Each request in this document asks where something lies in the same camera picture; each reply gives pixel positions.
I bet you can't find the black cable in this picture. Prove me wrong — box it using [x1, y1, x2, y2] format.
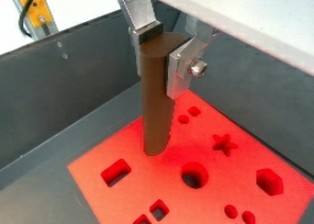
[18, 0, 42, 39]

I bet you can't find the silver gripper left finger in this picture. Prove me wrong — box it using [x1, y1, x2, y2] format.
[117, 0, 164, 74]

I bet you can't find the brown oval peg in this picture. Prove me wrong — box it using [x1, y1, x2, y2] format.
[141, 33, 188, 156]

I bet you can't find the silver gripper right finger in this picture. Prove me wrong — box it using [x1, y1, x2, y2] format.
[168, 17, 220, 99]

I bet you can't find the yellow aluminium frame post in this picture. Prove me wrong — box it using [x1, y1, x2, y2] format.
[13, 0, 58, 40]

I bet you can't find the red shape sorting board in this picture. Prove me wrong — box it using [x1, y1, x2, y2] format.
[69, 92, 314, 224]

